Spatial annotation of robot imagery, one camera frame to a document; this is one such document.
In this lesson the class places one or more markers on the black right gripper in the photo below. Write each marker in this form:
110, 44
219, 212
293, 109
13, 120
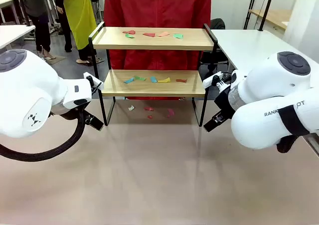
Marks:
223, 102

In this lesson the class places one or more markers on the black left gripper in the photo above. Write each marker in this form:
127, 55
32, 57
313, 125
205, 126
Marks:
87, 115

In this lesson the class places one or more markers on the pink paper scrap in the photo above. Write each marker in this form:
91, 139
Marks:
171, 112

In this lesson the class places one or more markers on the blue paper scrap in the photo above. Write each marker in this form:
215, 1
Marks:
129, 80
153, 79

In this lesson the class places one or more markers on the yellow paper scrap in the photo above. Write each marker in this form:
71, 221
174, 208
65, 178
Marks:
164, 80

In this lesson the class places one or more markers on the salmon orange paper scrap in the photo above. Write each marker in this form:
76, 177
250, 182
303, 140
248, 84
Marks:
163, 34

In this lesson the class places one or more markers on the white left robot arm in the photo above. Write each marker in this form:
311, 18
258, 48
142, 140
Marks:
30, 85

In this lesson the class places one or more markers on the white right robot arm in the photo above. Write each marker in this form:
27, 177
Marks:
261, 90

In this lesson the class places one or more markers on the black-clothed person's bare hand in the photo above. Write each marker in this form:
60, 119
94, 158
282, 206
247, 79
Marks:
60, 9

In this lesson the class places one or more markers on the pale green paper scrap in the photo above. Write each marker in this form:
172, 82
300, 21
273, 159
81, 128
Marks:
131, 107

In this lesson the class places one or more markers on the dark orange paper scrap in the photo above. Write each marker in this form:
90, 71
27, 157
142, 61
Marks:
181, 80

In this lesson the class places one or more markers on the tiny red paper scrap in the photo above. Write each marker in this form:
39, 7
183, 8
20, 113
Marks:
149, 116

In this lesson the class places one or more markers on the brown floor mat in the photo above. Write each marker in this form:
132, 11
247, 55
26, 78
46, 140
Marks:
56, 60

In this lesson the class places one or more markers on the large white side table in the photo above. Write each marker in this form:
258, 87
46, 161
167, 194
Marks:
249, 45

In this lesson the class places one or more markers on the person in black clothes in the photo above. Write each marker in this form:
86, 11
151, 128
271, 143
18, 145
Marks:
65, 30

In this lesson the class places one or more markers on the black office chair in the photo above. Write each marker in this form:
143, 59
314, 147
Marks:
218, 24

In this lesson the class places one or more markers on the person in yellow apron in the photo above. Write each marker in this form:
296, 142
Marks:
79, 18

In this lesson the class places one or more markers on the thin black tripod stand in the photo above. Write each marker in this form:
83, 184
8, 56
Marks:
249, 13

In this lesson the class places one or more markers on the white table with white legs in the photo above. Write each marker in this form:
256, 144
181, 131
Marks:
15, 33

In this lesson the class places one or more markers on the wooden background desk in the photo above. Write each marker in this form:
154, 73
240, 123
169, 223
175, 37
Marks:
274, 16

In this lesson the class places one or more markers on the person in red jacket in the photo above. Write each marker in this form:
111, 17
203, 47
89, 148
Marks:
159, 8

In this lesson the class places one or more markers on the thick black stand pole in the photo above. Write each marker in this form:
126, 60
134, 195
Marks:
267, 8

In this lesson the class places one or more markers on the person in grey jacket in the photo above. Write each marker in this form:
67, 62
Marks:
37, 0

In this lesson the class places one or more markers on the distant white workbench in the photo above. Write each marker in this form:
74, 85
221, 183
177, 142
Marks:
8, 1

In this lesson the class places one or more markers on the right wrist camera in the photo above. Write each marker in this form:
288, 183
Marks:
208, 81

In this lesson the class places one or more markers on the two-tier wooden shelf black frame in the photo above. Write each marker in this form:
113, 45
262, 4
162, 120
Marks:
154, 43

